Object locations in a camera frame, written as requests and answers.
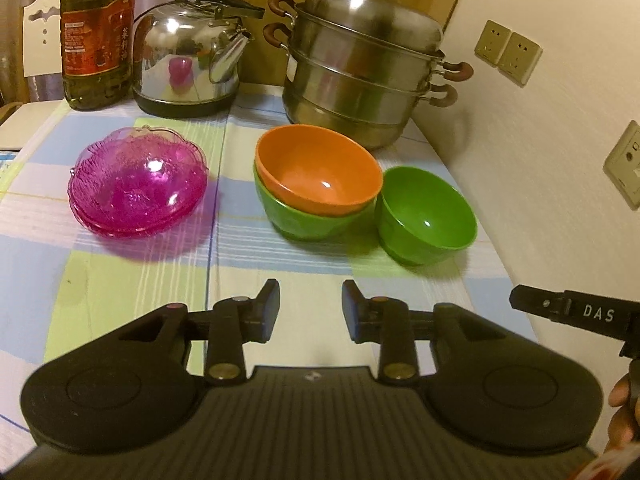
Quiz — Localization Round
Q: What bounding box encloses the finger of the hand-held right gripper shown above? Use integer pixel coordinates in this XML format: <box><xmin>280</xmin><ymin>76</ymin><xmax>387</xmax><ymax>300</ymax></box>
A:
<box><xmin>509</xmin><ymin>285</ymin><xmax>567</xmax><ymax>322</ymax></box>

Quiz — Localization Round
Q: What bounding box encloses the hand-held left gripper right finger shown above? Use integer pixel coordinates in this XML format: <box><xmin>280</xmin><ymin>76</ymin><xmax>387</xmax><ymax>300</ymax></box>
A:
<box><xmin>341</xmin><ymin>280</ymin><xmax>521</xmax><ymax>383</ymax></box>

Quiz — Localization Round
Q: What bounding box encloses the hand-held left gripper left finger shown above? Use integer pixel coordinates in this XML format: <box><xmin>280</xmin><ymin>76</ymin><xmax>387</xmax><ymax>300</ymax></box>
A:
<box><xmin>100</xmin><ymin>279</ymin><xmax>282</xmax><ymax>386</ymax></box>

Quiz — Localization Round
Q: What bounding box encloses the green plastic bowl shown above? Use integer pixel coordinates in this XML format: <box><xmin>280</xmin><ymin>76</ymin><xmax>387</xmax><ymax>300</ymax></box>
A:
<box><xmin>375</xmin><ymin>166</ymin><xmax>479</xmax><ymax>267</ymax></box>
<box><xmin>252</xmin><ymin>165</ymin><xmax>377</xmax><ymax>241</ymax></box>

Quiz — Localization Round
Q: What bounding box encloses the orange plastic bowl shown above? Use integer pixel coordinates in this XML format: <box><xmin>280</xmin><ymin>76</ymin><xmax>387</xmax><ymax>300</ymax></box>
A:
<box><xmin>255</xmin><ymin>125</ymin><xmax>384</xmax><ymax>217</ymax></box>

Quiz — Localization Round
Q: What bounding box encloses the large pink glass plate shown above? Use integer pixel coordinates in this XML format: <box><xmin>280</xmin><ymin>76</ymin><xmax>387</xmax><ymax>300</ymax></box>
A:
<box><xmin>75</xmin><ymin>195</ymin><xmax>207</xmax><ymax>240</ymax></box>

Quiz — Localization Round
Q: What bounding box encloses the small pink glass plate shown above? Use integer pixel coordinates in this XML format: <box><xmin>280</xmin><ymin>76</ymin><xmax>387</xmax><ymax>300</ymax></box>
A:
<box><xmin>74</xmin><ymin>126</ymin><xmax>208</xmax><ymax>217</ymax></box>

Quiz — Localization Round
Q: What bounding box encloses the medium pink glass plate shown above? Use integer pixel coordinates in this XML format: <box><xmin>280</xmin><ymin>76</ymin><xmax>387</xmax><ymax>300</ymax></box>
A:
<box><xmin>68</xmin><ymin>160</ymin><xmax>209</xmax><ymax>230</ymax></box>

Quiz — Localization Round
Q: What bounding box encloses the person's right hand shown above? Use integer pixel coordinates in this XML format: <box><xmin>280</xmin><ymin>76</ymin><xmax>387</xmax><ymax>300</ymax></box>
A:
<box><xmin>606</xmin><ymin>374</ymin><xmax>640</xmax><ymax>450</ymax></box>

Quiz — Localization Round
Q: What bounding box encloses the checkered pastel tablecloth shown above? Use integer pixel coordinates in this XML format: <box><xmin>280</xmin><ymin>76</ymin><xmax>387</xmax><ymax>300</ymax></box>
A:
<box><xmin>0</xmin><ymin>82</ymin><xmax>547</xmax><ymax>463</ymax></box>

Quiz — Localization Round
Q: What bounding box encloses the red and white cloth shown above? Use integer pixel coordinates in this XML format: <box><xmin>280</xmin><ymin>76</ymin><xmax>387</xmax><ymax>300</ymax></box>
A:
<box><xmin>575</xmin><ymin>442</ymin><xmax>640</xmax><ymax>480</ymax></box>

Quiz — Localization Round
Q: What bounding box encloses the stainless steel steamer pot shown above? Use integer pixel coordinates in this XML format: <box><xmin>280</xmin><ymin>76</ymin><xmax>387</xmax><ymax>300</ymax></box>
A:
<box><xmin>263</xmin><ymin>0</ymin><xmax>475</xmax><ymax>151</ymax></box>

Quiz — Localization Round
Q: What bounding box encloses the stainless steel kettle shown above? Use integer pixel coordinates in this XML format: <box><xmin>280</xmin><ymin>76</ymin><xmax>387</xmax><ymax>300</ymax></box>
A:
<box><xmin>132</xmin><ymin>0</ymin><xmax>266</xmax><ymax>119</ymax></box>

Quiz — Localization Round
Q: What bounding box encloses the cooking oil bottle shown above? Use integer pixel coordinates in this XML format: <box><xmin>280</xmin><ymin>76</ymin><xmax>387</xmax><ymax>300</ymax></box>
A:
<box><xmin>60</xmin><ymin>0</ymin><xmax>137</xmax><ymax>112</ymax></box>

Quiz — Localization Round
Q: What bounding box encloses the white chair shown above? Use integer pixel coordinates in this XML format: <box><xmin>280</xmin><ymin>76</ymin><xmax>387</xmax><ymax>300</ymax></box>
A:
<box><xmin>0</xmin><ymin>0</ymin><xmax>67</xmax><ymax>152</ymax></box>

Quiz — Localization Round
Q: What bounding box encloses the large beige wall socket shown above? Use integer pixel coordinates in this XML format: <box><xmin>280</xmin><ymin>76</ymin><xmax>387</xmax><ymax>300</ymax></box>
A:
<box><xmin>603</xmin><ymin>120</ymin><xmax>640</xmax><ymax>211</ymax></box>

